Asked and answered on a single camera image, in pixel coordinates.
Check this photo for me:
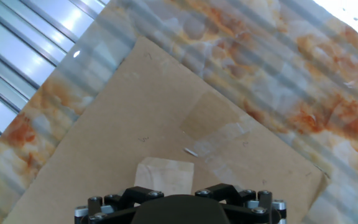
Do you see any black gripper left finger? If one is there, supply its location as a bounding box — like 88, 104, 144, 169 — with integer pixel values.
75, 185, 165, 224

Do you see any brown cardboard sheet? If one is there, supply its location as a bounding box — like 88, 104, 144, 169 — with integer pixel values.
1, 36, 331, 224

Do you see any pale wooden cube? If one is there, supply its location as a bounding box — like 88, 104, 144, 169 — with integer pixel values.
134, 156, 195, 197

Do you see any marble pattern plastic sheet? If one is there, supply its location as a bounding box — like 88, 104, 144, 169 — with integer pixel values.
0, 0, 358, 224

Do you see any clear tape patch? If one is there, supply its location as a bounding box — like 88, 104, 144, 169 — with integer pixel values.
180, 90, 255, 185

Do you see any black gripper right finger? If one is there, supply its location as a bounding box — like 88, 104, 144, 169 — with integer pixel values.
194, 183, 287, 224

